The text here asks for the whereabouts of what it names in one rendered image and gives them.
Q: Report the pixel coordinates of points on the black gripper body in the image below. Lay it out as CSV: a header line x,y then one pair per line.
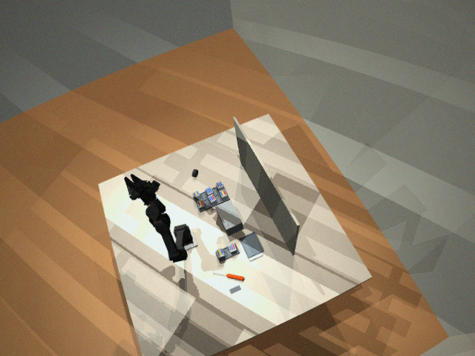
x,y
140,193

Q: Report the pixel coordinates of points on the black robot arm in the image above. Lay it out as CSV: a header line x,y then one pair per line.
x,y
161,223

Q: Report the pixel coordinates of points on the grey flat panel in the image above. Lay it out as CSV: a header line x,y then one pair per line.
x,y
272,198

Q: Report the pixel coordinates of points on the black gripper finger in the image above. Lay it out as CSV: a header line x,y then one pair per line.
x,y
130,185
137,181

